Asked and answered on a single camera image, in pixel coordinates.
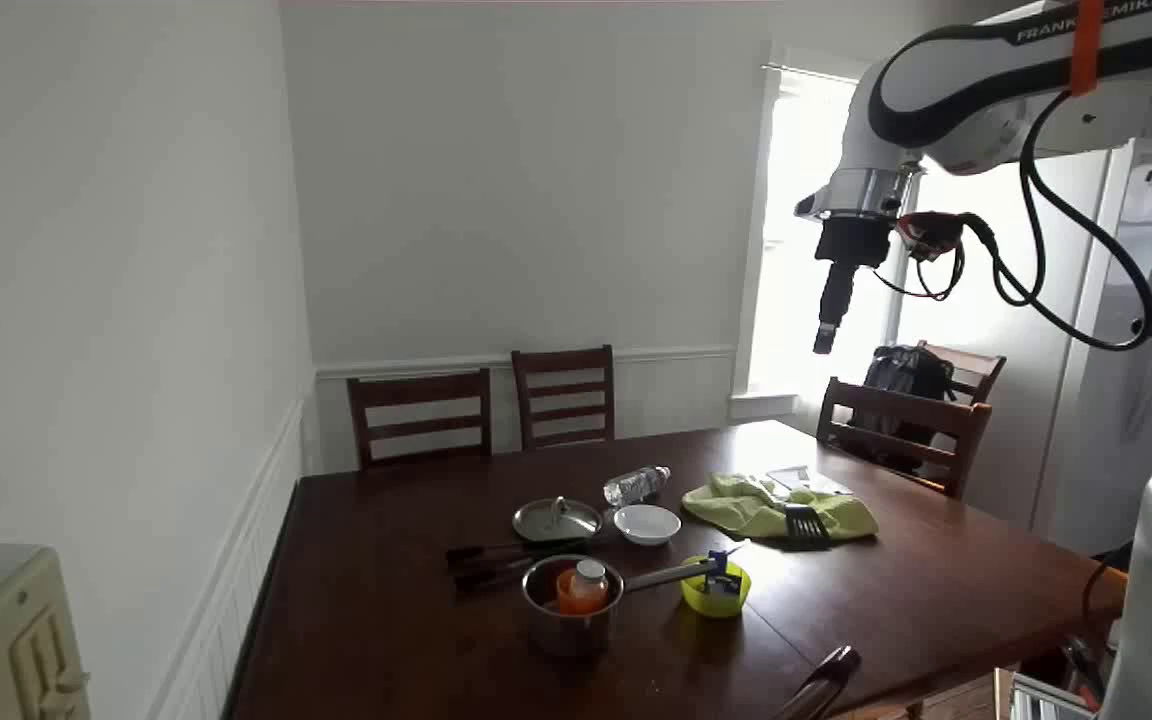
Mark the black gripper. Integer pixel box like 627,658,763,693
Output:
808,213,897,356

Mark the white bowl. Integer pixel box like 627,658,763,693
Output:
607,500,686,554

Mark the yellow-green small bowl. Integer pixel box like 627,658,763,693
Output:
674,557,754,626

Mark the bright window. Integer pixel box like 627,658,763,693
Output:
733,50,903,419

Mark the black bag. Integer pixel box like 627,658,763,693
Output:
861,342,958,405

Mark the dark wooden dining chair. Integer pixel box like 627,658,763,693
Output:
508,342,618,455
927,342,1010,407
811,377,995,503
344,363,495,478
763,639,867,720

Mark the clear plastic package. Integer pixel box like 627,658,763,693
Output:
754,465,853,507

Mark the green cloth towel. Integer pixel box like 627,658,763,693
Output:
679,469,883,554

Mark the clear plastic water bottle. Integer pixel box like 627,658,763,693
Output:
601,465,674,507

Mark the white refrigerator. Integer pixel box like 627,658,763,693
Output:
1029,132,1152,559

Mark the blue toy item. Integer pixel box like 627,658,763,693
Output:
698,543,739,602

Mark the glass pot lid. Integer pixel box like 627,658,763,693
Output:
508,491,603,548

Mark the orange capped bottle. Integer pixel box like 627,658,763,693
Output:
551,557,616,620

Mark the black kitchen utensil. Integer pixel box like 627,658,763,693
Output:
443,540,527,570

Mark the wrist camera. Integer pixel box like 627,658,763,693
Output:
890,209,967,270

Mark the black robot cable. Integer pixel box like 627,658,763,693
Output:
867,75,1152,361

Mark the orange cable strap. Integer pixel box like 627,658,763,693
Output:
1065,0,1107,102

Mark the steel saucepan with handle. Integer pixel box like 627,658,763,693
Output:
515,548,729,665

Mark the beige wall light switch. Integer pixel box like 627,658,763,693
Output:
0,540,96,720

